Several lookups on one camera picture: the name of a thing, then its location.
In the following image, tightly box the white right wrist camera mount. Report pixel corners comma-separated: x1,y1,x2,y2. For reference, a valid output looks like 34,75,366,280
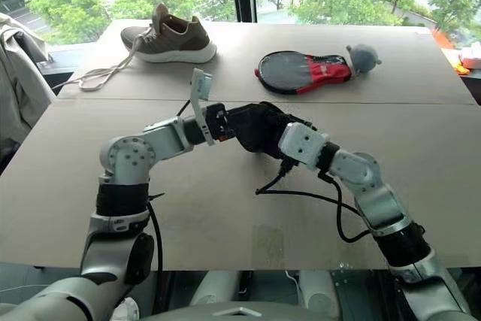
278,122,331,172

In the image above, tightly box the white crumpled object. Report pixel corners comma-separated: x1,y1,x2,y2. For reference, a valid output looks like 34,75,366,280
110,296,141,321

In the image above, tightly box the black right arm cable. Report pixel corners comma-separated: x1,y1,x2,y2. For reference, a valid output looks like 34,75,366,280
254,159,372,244

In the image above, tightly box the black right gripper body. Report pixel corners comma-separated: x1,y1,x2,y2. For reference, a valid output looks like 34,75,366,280
285,120,319,133

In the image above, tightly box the black drawstring pouch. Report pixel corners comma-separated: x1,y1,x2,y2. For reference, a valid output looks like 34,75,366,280
224,101,313,161

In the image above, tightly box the orange object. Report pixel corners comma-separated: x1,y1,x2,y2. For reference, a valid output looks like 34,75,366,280
431,29,470,75

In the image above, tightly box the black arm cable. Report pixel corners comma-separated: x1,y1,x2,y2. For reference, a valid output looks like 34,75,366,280
146,98,193,274
254,159,372,244

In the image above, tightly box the grey plush toy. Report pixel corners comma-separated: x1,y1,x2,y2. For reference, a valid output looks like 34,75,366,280
345,44,383,74

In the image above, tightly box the brown sneaker with white sole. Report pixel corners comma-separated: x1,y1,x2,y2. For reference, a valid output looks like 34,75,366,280
52,2,219,92

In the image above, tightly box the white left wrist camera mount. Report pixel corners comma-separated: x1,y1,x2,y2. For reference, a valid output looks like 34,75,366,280
189,68,218,147

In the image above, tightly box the grey robot torso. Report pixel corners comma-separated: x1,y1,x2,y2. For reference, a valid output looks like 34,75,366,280
141,300,341,321

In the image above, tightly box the white box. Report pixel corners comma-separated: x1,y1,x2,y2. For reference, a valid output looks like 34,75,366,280
458,45,481,71

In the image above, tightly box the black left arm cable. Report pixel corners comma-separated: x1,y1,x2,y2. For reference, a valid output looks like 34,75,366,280
146,98,193,274

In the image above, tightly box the white robot leg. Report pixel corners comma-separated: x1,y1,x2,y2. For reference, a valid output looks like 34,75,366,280
298,269,341,319
189,270,242,307

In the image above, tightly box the black and red paddle cover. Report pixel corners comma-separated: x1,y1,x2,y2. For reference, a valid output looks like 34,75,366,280
254,50,356,96

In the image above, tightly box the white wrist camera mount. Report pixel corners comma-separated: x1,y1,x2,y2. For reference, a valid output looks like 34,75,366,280
189,68,218,147
278,122,331,172

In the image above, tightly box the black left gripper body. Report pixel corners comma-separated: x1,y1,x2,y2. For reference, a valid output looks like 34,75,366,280
204,102,237,144

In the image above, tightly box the grey draped jacket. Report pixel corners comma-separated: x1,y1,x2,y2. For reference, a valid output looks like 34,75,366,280
0,12,57,153

